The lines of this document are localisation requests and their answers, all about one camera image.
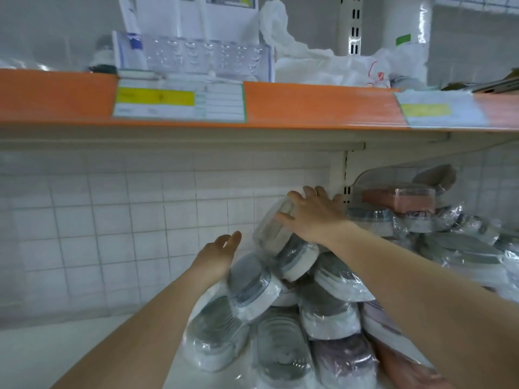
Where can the person's right hand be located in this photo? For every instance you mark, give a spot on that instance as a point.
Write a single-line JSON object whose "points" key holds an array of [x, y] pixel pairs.
{"points": [[316, 216]]}

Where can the person's left hand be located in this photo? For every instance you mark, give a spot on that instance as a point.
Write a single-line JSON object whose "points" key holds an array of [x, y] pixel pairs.
{"points": [[215, 261]]}

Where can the grey soap dish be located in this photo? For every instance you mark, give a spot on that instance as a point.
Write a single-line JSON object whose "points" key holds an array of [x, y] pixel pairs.
{"points": [[280, 243]]}

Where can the pile of soap dishes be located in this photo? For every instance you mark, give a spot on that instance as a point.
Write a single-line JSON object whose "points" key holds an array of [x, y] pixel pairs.
{"points": [[324, 320]]}

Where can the orange metal store shelving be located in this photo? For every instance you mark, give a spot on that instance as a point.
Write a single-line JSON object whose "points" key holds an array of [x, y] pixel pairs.
{"points": [[49, 97]]}

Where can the person's left forearm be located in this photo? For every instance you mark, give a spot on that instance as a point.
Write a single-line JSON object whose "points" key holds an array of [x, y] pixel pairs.
{"points": [[138, 344]]}

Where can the person's right forearm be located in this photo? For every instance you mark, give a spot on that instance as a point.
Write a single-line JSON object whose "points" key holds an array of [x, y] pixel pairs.
{"points": [[430, 312]]}

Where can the yellow shelf price label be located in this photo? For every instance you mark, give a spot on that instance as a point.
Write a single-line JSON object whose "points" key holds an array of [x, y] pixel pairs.
{"points": [[178, 99], [442, 109]]}

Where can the white plastic bag red print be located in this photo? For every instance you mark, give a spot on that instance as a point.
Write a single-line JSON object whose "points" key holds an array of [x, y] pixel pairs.
{"points": [[324, 60]]}

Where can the clear acrylic tray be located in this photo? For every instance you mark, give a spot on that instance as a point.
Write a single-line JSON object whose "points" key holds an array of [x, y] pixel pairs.
{"points": [[195, 56]]}

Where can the black flat item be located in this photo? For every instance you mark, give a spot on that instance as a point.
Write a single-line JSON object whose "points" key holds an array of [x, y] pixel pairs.
{"points": [[486, 83]]}

